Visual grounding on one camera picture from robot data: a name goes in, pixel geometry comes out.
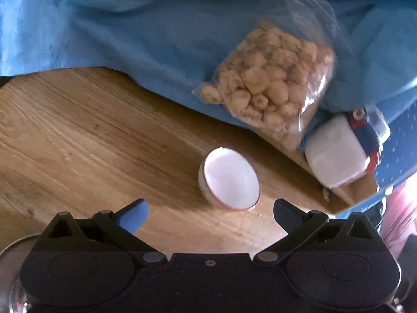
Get white bottle with blue cap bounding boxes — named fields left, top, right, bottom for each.
left=304, top=106, right=391, bottom=189

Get wooden riser shelf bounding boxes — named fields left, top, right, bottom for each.
left=261, top=130, right=379, bottom=216

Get clear bag of snacks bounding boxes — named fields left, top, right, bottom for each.
left=192, top=0, right=347, bottom=153

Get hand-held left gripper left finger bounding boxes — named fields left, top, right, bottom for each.
left=33, top=199, right=167, bottom=267

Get white bowl with red rim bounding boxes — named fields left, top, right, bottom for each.
left=198, top=147, right=261, bottom=211

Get dotted dark blue cloth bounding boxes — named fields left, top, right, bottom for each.
left=375, top=98, right=417, bottom=198

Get steel plate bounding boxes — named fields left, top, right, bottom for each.
left=0, top=233, right=43, bottom=313

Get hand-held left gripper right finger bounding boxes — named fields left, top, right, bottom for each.
left=254, top=199, right=391, bottom=265

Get pink cloth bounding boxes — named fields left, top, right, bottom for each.
left=379, top=183, right=417, bottom=259

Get light blue cloth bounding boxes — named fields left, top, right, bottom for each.
left=0, top=0, right=417, bottom=146

